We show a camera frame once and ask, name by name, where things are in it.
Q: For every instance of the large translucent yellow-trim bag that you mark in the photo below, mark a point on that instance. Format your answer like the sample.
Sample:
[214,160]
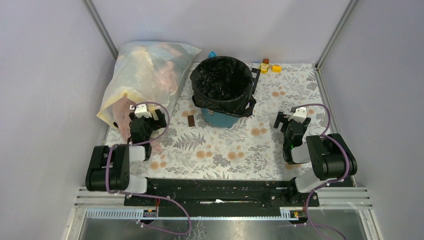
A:
[146,71]

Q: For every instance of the teal plastic trash bin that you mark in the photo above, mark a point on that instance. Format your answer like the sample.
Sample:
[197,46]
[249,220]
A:
[217,119]

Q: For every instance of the yellow toy cube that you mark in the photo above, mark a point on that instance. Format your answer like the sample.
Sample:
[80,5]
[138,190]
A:
[276,68]

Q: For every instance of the floral tablecloth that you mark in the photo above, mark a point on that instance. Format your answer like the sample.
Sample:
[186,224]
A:
[252,148]

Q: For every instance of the metal cable duct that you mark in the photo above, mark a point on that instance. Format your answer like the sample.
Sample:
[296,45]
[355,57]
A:
[278,214]

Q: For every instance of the black white checkerboard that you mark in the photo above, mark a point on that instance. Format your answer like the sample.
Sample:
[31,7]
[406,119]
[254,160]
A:
[255,78]

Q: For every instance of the small brown rectangular piece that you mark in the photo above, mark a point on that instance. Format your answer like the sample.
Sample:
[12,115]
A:
[191,121]

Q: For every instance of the black trash bag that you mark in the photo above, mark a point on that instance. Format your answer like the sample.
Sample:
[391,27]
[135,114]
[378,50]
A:
[223,84]

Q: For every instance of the yellow toy figure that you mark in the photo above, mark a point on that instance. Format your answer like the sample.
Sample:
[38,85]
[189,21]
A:
[264,67]

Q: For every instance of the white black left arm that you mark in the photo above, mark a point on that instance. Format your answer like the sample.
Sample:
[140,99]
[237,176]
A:
[109,167]

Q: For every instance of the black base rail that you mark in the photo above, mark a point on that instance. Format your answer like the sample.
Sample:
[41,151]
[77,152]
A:
[216,197]

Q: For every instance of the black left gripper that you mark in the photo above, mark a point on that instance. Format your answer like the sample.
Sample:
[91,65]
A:
[158,123]

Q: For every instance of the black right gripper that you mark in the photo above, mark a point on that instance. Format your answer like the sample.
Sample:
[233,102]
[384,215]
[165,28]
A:
[281,118]

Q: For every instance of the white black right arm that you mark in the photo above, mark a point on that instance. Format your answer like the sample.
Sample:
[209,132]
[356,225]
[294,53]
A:
[330,158]

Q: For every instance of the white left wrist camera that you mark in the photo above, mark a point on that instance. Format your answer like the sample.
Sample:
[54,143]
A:
[141,110]

